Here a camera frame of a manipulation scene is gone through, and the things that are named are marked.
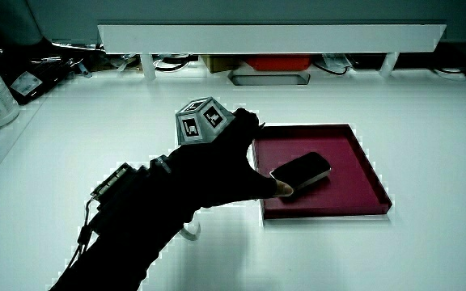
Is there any white desk shelf riser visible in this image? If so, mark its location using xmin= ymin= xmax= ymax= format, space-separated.
xmin=97 ymin=23 xmax=447 ymax=80

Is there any dark red tray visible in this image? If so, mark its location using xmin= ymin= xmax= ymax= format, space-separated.
xmin=251 ymin=123 xmax=394 ymax=221

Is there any black glove cable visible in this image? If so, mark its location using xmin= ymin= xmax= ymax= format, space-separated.
xmin=66 ymin=196 xmax=97 ymax=272

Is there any orange box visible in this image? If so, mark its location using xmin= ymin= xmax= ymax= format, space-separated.
xmin=243 ymin=55 xmax=313 ymax=73

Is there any person's left forearm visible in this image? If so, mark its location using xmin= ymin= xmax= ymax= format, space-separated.
xmin=49 ymin=155 xmax=201 ymax=291

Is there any person's left hand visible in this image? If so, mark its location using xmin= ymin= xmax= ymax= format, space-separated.
xmin=167 ymin=96 xmax=294 ymax=210

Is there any brown cardboard box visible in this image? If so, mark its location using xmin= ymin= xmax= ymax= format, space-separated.
xmin=200 ymin=55 xmax=242 ymax=74

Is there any white strap loop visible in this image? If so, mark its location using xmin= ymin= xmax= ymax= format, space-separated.
xmin=179 ymin=213 xmax=202 ymax=242

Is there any black eraser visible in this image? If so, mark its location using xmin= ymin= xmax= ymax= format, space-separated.
xmin=269 ymin=151 xmax=333 ymax=192

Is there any black device with white label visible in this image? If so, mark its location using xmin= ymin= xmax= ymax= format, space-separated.
xmin=0 ymin=56 xmax=85 ymax=106

